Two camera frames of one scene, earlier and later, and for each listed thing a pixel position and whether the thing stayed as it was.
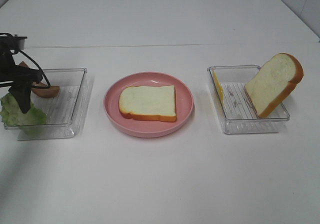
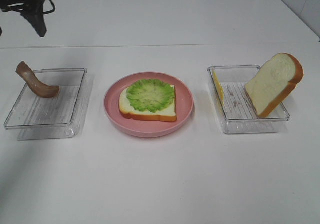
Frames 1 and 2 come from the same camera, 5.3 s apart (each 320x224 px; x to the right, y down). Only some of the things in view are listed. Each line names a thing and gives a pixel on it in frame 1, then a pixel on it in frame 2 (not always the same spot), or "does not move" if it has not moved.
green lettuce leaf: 32,123 to 150,95
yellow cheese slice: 218,84 does not move
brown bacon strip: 50,92 does not move
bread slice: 270,86 does not move
